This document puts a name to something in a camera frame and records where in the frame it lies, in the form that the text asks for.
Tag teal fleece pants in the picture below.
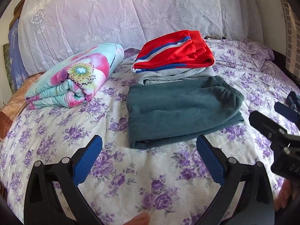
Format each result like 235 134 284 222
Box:
127 76 244 149

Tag person's right hand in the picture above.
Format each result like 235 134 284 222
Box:
274 179 299 211

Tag person's left hand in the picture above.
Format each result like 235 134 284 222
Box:
124 213 150 225

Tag dark blue jeans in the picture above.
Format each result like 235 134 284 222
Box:
285 91 300 112

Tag purple floral bedspread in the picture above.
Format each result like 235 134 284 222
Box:
1 39 299 224

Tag brown satin pillow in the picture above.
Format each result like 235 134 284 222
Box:
0 72 44 142

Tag folded red striped pants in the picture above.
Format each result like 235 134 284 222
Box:
131 30 215 73

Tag folded turquoise floral quilt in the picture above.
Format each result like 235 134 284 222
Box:
25 43 124 109

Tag blue patterned pillow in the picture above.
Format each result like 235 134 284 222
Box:
8 18 29 89

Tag folded grey pants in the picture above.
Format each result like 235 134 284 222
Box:
135 67 215 85

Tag white lace headboard cover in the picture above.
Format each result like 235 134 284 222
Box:
18 0 263 75

